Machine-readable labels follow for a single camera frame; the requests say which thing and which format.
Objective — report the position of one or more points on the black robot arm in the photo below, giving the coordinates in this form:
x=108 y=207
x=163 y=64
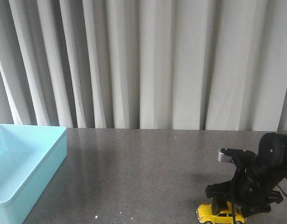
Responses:
x=274 y=143

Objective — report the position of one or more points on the yellow toy beetle car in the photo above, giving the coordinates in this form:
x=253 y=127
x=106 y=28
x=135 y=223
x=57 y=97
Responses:
x=205 y=215

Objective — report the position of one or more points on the light blue storage box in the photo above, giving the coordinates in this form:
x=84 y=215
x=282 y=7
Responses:
x=29 y=158

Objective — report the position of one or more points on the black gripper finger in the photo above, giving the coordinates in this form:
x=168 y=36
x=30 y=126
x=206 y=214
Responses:
x=218 y=204

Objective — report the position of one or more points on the grey pleated curtain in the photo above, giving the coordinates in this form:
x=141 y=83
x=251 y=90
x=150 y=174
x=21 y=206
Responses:
x=148 y=64

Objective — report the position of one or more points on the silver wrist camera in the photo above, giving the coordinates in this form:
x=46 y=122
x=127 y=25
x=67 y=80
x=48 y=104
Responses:
x=227 y=154

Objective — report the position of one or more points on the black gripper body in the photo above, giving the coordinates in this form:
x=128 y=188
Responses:
x=252 y=187

